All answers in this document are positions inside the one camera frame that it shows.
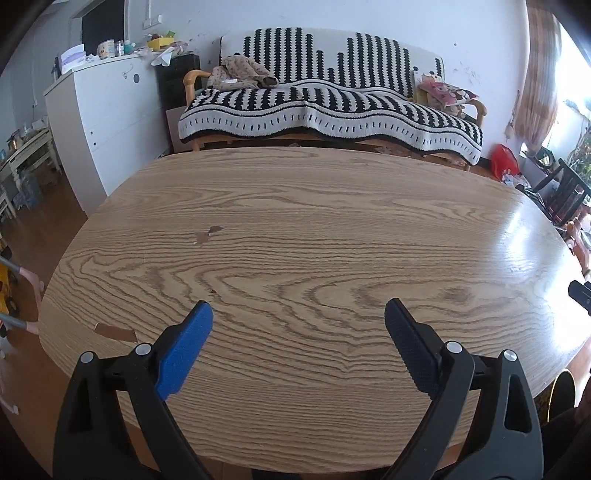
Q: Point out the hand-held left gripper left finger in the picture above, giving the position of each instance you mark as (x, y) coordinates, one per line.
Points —
(184, 350)

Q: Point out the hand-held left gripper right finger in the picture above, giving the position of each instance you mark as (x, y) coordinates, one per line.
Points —
(413, 346)

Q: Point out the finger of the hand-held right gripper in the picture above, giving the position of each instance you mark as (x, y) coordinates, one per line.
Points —
(581, 295)

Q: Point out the black gold-rimmed trash can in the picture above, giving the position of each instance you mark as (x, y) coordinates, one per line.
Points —
(565, 392)

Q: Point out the black chair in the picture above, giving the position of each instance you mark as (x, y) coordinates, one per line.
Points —
(565, 194)

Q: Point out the green houseplant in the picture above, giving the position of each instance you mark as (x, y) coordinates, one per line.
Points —
(581, 152)

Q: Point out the red bag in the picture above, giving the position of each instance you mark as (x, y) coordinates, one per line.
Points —
(504, 161)

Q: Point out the yellow toy car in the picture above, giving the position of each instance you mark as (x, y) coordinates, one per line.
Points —
(7, 286)

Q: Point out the cardboard sheet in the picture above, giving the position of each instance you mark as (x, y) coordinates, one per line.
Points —
(174, 131)

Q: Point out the beige curtain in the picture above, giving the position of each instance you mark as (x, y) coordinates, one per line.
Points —
(538, 78)

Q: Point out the blue water jug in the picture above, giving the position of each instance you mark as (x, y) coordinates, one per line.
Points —
(31, 189)

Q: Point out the printed pink cushion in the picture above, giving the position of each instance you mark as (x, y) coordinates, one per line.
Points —
(448, 92)

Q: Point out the white cabinet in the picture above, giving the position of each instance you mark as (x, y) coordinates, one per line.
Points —
(106, 120)

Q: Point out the white desk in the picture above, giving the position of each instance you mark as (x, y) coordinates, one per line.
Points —
(32, 147)

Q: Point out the black white striped blanket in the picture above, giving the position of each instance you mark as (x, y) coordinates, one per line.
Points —
(323, 101)

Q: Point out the black speaker cabinet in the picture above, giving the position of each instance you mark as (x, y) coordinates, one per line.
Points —
(173, 87)

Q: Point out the wooden-armed sofa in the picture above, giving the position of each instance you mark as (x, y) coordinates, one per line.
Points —
(191, 78)

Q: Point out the brown plush garment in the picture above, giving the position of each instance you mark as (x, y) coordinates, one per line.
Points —
(244, 69)

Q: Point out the white folded paper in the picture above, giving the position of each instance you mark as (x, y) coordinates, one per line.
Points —
(164, 56)

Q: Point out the yellow box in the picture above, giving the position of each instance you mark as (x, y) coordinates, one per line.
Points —
(159, 43)

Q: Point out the white jar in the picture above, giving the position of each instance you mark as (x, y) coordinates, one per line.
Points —
(106, 49)

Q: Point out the white paper box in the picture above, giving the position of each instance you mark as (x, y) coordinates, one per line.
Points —
(71, 59)

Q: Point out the pink grey frame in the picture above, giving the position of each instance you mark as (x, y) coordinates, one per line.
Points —
(32, 281)

